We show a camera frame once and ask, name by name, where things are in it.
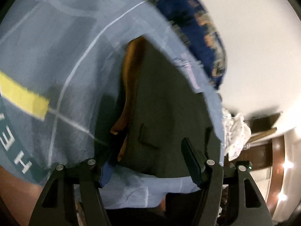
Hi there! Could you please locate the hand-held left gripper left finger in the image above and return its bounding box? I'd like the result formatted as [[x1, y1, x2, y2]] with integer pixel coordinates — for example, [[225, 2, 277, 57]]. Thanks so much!
[[28, 159, 113, 226]]

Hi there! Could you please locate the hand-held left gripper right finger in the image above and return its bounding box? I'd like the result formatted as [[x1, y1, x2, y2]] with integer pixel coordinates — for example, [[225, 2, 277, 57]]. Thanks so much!
[[181, 137, 274, 226]]

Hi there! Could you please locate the dark green jacket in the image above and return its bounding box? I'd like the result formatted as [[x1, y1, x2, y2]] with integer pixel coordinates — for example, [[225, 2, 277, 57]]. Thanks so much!
[[109, 36, 223, 178]]

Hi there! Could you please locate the white patterned cloth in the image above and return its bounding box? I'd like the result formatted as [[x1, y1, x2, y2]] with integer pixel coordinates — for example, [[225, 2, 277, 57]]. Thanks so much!
[[221, 108, 252, 162]]

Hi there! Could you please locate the white ribbed panel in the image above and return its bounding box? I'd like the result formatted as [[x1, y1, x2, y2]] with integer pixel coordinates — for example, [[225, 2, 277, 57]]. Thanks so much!
[[249, 167, 273, 202]]

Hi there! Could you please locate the brown wooden wardrobe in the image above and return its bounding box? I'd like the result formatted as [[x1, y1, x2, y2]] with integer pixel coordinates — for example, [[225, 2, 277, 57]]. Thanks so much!
[[223, 112, 286, 208]]

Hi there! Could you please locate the blue grid bed sheet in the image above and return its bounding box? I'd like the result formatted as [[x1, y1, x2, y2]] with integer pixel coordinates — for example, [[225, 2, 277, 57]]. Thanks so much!
[[0, 0, 224, 210]]

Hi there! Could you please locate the navy dog print blanket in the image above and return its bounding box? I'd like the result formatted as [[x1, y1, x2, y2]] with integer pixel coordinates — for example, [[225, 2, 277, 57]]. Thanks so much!
[[129, 0, 228, 91]]

